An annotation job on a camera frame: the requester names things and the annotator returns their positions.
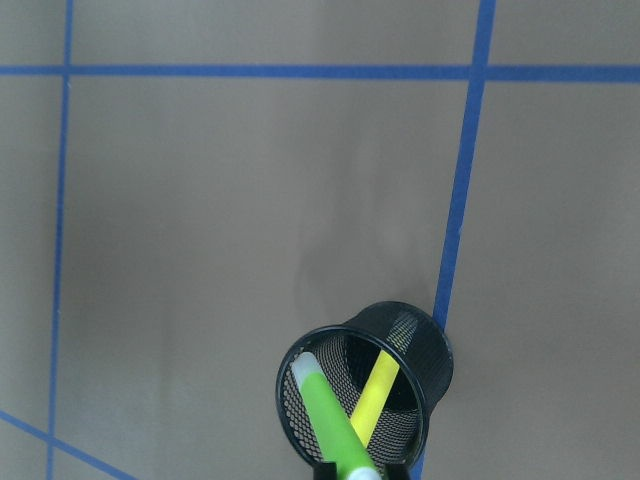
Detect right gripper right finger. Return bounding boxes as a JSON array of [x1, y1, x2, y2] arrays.
[[383, 464, 411, 480]]

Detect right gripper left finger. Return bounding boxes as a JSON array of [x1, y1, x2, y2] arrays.
[[312, 462, 338, 480]]

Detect green marker pen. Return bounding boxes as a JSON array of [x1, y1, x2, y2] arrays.
[[291, 352, 382, 479]]

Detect yellow marker pen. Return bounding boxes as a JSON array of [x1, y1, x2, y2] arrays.
[[349, 312, 419, 448]]

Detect black mesh pen cup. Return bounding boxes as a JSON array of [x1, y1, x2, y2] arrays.
[[275, 301, 454, 468]]

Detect brown paper table cover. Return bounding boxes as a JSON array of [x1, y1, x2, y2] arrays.
[[1, 1, 639, 479]]

